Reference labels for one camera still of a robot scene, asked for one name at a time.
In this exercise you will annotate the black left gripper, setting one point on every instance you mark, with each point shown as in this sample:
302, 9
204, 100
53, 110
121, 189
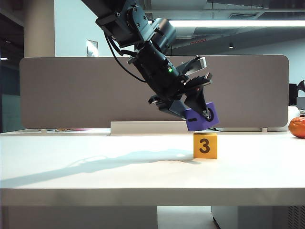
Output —
157, 74

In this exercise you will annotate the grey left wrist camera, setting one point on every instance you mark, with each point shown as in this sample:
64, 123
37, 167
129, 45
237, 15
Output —
201, 62

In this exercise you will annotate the orange tangerine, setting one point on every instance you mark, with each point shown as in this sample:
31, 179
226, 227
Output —
297, 127

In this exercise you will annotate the grey-brown desk divider panel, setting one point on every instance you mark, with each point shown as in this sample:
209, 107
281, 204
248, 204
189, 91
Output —
71, 95

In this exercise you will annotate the grey cabinet under table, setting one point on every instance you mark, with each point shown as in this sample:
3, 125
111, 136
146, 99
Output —
250, 219

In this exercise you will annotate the purple letter block with O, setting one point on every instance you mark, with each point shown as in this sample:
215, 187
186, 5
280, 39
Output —
194, 125

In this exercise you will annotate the white round pillar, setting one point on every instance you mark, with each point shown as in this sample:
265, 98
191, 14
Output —
39, 28

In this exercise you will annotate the yellow block with 3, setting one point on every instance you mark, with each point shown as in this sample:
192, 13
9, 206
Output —
197, 153

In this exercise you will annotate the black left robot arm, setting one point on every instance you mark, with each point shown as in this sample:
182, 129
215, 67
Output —
133, 21

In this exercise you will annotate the grey table front panel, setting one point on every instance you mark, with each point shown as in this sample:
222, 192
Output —
71, 218

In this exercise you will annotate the small white divider bracket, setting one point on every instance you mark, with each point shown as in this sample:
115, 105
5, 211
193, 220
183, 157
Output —
264, 130

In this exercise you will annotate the framed wall sign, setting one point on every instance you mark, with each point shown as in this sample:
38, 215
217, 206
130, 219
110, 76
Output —
92, 47

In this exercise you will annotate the long ceiling light strip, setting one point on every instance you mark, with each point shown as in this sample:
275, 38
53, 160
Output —
238, 23

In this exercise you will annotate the grey divider foot plate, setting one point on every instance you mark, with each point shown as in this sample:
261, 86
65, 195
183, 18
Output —
238, 129

